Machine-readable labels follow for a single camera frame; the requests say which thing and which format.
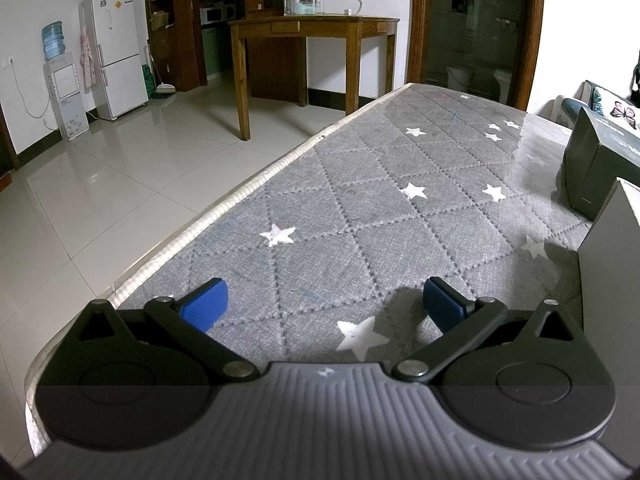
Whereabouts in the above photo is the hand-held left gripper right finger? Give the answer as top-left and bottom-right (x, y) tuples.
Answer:
(391, 276), (584, 381)

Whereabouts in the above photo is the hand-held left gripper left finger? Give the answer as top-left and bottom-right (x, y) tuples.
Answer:
(75, 277), (260, 382)

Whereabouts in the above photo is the box base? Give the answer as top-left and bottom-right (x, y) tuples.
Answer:
(577, 177), (640, 356)

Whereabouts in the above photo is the grey printed cardboard box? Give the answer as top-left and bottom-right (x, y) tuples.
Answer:
(562, 106), (640, 222)

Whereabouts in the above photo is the grey star-patterned desktop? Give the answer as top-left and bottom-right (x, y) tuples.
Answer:
(22, 82), (640, 461)

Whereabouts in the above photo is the white broom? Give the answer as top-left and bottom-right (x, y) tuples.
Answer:
(146, 45), (177, 101)

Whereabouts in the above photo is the white toilet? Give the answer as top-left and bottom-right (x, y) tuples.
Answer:
(493, 69), (514, 105)

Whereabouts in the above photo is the blue sofa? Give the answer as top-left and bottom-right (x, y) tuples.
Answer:
(552, 80), (640, 137)

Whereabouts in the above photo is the white water dispenser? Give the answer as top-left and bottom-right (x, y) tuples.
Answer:
(44, 52), (91, 142)

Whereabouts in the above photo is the white refrigerator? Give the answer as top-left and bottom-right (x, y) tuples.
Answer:
(78, 0), (150, 122)

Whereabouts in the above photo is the butterfly print blanket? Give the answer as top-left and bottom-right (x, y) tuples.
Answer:
(590, 85), (640, 134)

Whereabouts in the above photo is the dark wooden shelf cabinet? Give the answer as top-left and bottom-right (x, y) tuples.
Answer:
(143, 0), (307, 107)

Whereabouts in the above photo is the pink apron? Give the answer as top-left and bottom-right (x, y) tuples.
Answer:
(79, 22), (96, 92)

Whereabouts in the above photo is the white microwave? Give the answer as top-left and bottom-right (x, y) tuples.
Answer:
(200, 4), (236, 25)

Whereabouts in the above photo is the wooden table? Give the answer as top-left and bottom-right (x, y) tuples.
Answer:
(227, 15), (401, 142)

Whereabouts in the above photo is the blue water bottle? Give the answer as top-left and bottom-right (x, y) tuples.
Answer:
(41, 21), (66, 61)

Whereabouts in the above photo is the brown wooden door frame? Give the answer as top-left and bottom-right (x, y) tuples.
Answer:
(406, 0), (546, 114)

